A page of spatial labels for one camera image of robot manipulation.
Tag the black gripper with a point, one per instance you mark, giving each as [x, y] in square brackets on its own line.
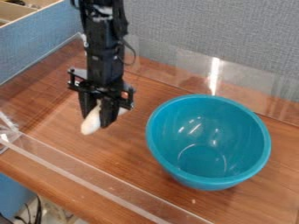
[91, 91]

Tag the white plush mushroom brown cap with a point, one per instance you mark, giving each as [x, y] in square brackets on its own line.
[91, 123]

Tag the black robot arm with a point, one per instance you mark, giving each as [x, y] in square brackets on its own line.
[99, 83]

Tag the blue plastic bowl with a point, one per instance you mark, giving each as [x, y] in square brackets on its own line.
[210, 141]

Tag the clear acrylic back barrier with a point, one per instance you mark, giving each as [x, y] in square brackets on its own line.
[267, 93]

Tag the clear acrylic barrier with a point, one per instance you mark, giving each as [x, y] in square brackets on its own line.
[267, 93]
[135, 199]

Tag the clear acrylic front barrier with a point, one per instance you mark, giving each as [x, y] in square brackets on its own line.
[135, 199]

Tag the wooden shelf box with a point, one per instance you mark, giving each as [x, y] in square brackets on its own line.
[18, 9]

